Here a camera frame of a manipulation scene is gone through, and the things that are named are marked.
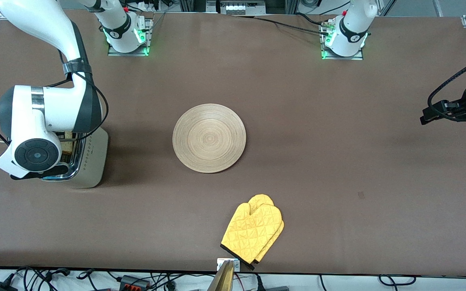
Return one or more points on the slice of bread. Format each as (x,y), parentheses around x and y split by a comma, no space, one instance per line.
(68,143)

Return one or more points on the round wooden plate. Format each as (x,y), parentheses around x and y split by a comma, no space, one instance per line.
(208,138)

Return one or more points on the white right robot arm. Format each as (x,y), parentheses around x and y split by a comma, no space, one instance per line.
(55,107)

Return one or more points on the silver two-slot toaster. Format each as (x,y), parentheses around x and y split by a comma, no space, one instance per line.
(95,161)

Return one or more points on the black power adapter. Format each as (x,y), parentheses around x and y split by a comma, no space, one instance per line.
(0,287)

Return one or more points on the black red connector box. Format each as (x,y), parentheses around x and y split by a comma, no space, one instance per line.
(134,283)

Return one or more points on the gold metal bar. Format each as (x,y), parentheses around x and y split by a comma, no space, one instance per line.
(223,281)

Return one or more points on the yellow quilted oven mitt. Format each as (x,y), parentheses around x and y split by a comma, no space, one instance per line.
(249,234)
(262,199)

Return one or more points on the white power strip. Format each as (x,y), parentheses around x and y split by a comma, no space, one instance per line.
(237,8)

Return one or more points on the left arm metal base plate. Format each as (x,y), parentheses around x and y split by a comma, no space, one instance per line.
(342,58)

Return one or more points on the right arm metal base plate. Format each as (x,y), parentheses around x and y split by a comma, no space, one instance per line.
(128,53)

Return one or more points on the silver camera mount bracket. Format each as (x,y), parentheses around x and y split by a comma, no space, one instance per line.
(221,263)

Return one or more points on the aluminium frame structure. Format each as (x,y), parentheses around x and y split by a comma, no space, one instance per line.
(188,5)

